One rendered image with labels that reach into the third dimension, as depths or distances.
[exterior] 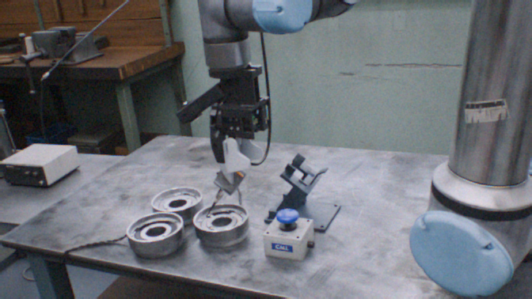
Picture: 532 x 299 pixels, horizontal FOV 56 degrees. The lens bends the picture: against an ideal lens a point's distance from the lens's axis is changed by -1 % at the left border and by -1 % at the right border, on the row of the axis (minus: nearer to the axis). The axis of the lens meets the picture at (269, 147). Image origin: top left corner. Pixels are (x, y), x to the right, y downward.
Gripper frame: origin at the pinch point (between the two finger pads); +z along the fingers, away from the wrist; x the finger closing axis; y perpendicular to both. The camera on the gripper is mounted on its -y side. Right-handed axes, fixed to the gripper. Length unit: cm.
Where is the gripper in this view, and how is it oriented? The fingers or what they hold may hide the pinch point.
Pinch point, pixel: (232, 173)
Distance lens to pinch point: 91.7
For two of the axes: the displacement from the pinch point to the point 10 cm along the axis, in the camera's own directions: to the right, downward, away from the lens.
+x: 4.2, -3.8, 8.3
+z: 0.9, 9.2, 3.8
